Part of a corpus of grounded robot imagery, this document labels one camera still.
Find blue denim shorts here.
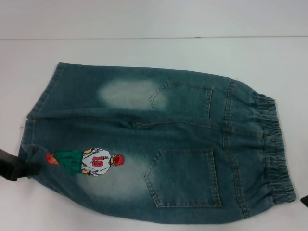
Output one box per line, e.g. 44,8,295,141
19,62,298,231

